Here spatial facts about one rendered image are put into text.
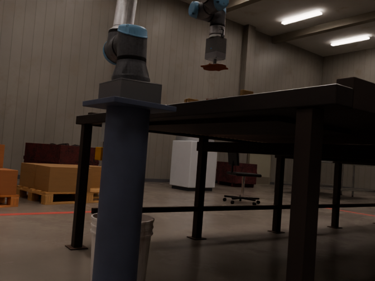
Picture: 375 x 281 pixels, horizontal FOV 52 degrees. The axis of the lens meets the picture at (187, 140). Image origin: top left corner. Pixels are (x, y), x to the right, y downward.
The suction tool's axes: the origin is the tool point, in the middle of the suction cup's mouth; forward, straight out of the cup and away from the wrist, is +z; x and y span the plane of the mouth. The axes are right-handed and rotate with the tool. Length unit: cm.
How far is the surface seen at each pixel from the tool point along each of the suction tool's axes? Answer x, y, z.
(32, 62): -114, 666, -125
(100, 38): -255, 664, -211
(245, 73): -716, 636, -218
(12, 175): 4, 304, 78
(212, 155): -432, 455, 37
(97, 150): 19, 78, 44
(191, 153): -373, 453, 35
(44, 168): -39, 329, 71
